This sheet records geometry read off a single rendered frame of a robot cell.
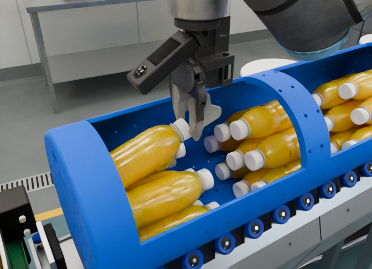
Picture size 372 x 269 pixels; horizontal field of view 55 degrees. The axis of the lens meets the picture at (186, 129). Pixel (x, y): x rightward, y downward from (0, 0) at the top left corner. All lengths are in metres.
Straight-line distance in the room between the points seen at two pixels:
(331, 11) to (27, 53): 3.65
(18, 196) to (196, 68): 0.49
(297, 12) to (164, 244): 0.37
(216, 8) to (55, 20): 3.42
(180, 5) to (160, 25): 3.66
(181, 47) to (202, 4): 0.07
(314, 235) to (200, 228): 0.40
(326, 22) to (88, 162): 0.36
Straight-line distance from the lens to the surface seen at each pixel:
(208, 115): 0.61
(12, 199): 0.85
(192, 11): 0.53
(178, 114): 0.65
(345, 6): 0.48
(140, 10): 4.07
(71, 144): 0.54
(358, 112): 0.94
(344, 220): 1.00
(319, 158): 0.72
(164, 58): 0.54
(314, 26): 0.48
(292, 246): 0.89
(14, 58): 3.98
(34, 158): 2.76
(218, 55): 0.59
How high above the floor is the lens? 1.53
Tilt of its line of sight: 32 degrees down
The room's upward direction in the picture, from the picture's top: straight up
